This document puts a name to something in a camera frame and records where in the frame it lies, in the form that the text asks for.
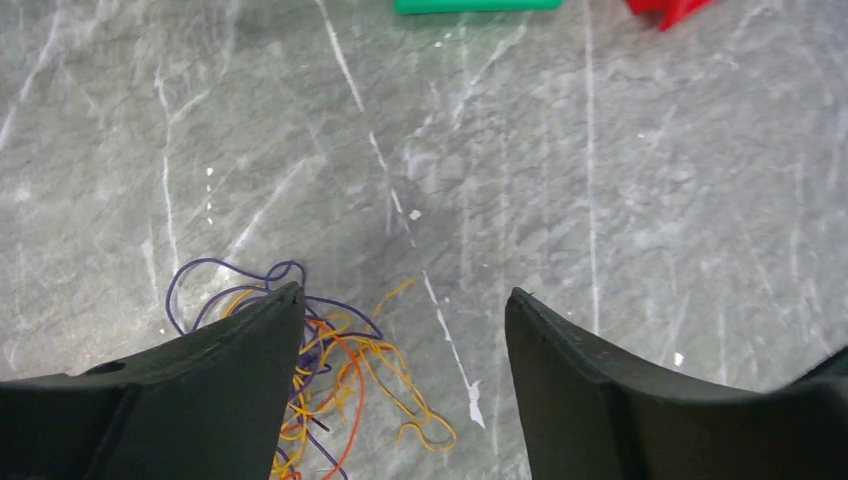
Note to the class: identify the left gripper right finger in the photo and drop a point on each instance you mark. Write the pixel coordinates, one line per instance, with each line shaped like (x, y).
(592, 410)

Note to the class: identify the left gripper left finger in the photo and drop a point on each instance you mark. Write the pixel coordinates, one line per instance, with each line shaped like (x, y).
(206, 405)

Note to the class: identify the red plastic bin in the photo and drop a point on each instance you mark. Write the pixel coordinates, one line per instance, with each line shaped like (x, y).
(669, 12)

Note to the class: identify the green plastic bin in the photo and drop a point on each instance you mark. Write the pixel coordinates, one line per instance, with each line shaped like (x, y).
(416, 7)

